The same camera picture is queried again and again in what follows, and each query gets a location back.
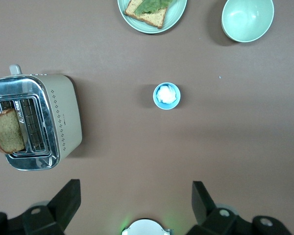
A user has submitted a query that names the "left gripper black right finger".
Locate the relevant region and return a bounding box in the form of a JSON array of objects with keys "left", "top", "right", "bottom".
[{"left": 186, "top": 181, "right": 294, "bottom": 235}]

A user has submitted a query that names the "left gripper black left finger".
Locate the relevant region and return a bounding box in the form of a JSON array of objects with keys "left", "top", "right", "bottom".
[{"left": 0, "top": 179, "right": 81, "bottom": 235}]

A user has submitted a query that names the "blue plastic cup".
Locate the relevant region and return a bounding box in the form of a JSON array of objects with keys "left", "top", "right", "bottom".
[{"left": 152, "top": 82, "right": 181, "bottom": 110}]

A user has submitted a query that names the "brown bread slice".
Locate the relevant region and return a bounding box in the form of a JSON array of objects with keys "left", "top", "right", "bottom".
[{"left": 0, "top": 108, "right": 26, "bottom": 154}]

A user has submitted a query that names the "beige chrome toaster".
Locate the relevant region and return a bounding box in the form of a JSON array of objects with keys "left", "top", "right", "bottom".
[{"left": 0, "top": 64, "right": 83, "bottom": 171}]

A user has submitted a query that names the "green bowl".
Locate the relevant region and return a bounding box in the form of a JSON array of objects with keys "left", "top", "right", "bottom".
[{"left": 220, "top": 0, "right": 275, "bottom": 43}]

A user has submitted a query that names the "green round plate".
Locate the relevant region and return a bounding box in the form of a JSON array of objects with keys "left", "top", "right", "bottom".
[{"left": 117, "top": 0, "right": 188, "bottom": 34}]

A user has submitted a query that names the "toast slice under lettuce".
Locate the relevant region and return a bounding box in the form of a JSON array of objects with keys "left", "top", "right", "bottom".
[{"left": 123, "top": 0, "right": 169, "bottom": 30}]

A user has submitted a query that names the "green lettuce leaf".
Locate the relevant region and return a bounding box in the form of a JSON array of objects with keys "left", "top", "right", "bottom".
[{"left": 134, "top": 0, "right": 174, "bottom": 16}]

